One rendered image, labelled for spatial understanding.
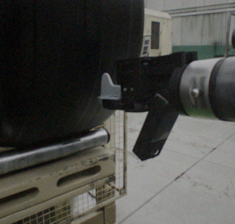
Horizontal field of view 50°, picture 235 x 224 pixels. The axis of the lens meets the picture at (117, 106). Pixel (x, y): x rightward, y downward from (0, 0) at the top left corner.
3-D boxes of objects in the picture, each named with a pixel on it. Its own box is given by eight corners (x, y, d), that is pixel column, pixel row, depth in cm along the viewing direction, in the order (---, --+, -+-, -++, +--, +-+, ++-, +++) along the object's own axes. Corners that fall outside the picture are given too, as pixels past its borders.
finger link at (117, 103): (115, 95, 46) (151, 95, 39) (116, 105, 46) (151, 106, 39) (94, 98, 43) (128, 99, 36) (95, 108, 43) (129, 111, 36)
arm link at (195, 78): (240, 115, 32) (206, 127, 27) (208, 113, 36) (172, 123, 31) (239, 57, 32) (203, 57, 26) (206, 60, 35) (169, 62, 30)
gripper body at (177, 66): (144, 60, 44) (207, 51, 35) (148, 108, 45) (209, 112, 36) (110, 61, 39) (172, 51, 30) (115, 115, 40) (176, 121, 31)
